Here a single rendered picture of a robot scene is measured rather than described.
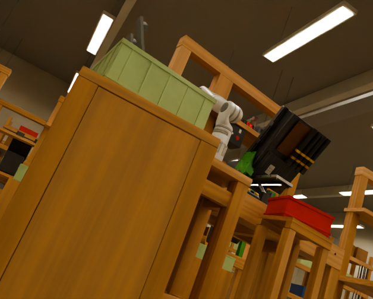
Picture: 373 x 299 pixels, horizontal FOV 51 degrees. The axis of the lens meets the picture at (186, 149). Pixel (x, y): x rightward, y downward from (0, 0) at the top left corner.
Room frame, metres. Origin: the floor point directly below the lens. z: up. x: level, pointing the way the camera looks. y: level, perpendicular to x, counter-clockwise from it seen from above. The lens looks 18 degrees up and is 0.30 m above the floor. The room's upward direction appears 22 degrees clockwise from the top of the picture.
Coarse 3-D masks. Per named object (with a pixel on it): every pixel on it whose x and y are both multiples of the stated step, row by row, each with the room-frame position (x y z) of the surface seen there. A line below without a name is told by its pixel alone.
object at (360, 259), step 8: (336, 240) 7.73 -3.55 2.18; (352, 248) 7.90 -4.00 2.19; (360, 248) 7.97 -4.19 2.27; (352, 256) 7.83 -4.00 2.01; (360, 256) 7.99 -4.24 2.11; (296, 264) 7.36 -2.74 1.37; (304, 264) 7.50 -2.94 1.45; (352, 264) 8.43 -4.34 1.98; (360, 264) 7.85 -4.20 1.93; (368, 264) 8.04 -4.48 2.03; (352, 272) 8.40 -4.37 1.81; (368, 272) 8.00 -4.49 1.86; (304, 280) 8.05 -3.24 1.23; (296, 288) 7.77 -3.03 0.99; (304, 288) 7.58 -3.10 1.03; (344, 288) 7.78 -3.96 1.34; (352, 288) 7.83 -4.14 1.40; (288, 296) 7.36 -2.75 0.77; (296, 296) 7.47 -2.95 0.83; (344, 296) 8.45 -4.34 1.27; (352, 296) 7.86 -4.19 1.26
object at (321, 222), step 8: (272, 200) 2.15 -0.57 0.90; (280, 200) 2.06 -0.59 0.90; (288, 200) 1.99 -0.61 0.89; (296, 200) 2.00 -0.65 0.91; (272, 208) 2.12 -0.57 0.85; (280, 208) 2.04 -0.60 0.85; (288, 208) 1.99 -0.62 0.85; (296, 208) 2.00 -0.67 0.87; (304, 208) 2.02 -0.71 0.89; (312, 208) 2.02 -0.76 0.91; (288, 216) 2.00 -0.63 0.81; (296, 216) 2.01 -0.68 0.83; (304, 216) 2.02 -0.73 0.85; (312, 216) 2.03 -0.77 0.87; (320, 216) 2.04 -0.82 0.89; (328, 216) 2.05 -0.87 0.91; (312, 224) 2.03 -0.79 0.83; (320, 224) 2.04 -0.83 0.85; (328, 224) 2.06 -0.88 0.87; (320, 232) 2.05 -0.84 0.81; (328, 232) 2.06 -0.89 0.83
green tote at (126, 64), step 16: (112, 48) 1.25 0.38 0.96; (128, 48) 1.17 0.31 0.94; (96, 64) 1.41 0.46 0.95; (112, 64) 1.16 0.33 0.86; (128, 64) 1.18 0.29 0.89; (144, 64) 1.20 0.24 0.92; (160, 64) 1.22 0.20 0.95; (112, 80) 1.17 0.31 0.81; (128, 80) 1.19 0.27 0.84; (144, 80) 1.21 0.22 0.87; (160, 80) 1.23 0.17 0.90; (176, 80) 1.26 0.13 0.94; (144, 96) 1.22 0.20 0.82; (160, 96) 1.24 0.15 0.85; (176, 96) 1.27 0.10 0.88; (192, 96) 1.29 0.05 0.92; (208, 96) 1.31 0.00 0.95; (176, 112) 1.28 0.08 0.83; (192, 112) 1.30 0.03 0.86; (208, 112) 1.33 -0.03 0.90
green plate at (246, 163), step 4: (248, 152) 2.52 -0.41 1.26; (252, 152) 2.48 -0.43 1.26; (256, 152) 2.47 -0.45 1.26; (244, 156) 2.54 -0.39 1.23; (248, 156) 2.50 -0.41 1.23; (252, 156) 2.46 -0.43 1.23; (240, 160) 2.55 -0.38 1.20; (244, 160) 2.51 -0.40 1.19; (248, 160) 2.46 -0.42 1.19; (252, 160) 2.48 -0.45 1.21; (240, 164) 2.52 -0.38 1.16; (244, 164) 2.48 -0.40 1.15; (248, 164) 2.45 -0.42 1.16; (236, 168) 2.52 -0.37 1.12; (240, 168) 2.49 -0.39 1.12; (244, 168) 2.45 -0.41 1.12; (248, 168) 2.47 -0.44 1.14; (252, 168) 2.49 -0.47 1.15; (248, 172) 2.48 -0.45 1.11; (252, 172) 2.49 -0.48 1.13; (248, 176) 2.51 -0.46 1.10
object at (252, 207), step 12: (252, 204) 2.22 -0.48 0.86; (264, 204) 2.26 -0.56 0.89; (240, 216) 2.20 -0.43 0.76; (252, 216) 2.24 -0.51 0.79; (252, 228) 2.38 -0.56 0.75; (276, 240) 2.45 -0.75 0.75; (300, 252) 2.53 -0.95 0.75; (312, 252) 2.50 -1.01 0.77; (336, 252) 2.60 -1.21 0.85; (336, 264) 2.61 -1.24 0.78
